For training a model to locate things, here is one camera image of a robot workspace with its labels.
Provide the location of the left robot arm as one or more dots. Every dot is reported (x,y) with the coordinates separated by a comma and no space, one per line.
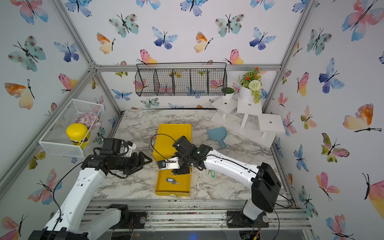
(115,155)

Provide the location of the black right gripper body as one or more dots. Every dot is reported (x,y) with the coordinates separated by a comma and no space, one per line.
(184,164)

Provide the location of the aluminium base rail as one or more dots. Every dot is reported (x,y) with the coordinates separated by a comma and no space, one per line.
(170,215)

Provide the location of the small white pot green plant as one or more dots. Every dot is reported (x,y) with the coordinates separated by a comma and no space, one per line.
(228,94)

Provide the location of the blue plastic dustpan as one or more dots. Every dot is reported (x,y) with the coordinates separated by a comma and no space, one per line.
(218,135)

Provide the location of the white pot with flowers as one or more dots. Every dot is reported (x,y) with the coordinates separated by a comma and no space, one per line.
(251,86)

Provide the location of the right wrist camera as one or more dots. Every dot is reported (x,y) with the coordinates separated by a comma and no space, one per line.
(170,164)

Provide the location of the white stepped plant stand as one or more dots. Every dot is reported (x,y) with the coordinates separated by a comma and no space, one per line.
(248,120)

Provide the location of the yellow lidded jar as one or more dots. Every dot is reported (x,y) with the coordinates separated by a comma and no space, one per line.
(78,134)

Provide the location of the pink flower bunch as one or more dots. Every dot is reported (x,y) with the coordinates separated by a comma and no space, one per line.
(90,120)

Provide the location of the white wire mesh basket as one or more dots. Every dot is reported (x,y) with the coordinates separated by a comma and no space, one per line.
(55,140)

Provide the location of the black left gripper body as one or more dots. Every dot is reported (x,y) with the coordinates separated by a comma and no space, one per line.
(131,163)

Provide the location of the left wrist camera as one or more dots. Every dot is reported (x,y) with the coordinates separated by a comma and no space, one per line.
(127,148)

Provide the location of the yellow bottom drawer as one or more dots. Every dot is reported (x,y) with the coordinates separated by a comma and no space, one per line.
(167,189)

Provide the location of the yellow plastic drawer box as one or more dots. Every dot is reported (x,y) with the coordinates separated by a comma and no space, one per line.
(167,134)

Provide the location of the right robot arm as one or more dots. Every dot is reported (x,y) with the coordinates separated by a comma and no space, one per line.
(260,179)

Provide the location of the key with blue tag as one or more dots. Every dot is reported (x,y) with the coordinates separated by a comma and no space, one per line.
(173,181)

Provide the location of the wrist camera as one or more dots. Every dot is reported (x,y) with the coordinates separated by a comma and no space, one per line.
(127,148)
(170,164)

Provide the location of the black wire wall basket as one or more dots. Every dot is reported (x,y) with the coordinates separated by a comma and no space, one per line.
(181,79)

